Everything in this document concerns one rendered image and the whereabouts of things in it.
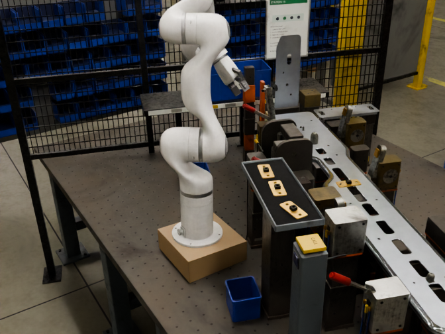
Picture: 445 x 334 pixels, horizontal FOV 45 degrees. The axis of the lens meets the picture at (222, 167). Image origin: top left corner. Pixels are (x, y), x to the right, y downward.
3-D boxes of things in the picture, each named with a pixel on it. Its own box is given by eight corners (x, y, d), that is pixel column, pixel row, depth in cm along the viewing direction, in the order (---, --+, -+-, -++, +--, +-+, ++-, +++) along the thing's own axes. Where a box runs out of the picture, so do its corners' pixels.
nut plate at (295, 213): (308, 215, 146) (308, 211, 145) (296, 219, 144) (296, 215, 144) (290, 201, 152) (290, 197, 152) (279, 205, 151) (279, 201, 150)
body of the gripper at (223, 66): (207, 65, 224) (223, 87, 226) (216, 58, 215) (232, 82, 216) (221, 55, 227) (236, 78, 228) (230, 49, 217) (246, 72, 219)
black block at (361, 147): (369, 210, 231) (377, 148, 217) (347, 213, 229) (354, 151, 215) (363, 203, 236) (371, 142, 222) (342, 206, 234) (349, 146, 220)
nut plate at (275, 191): (287, 195, 155) (287, 191, 154) (274, 196, 155) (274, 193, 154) (280, 181, 162) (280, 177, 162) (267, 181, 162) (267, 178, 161)
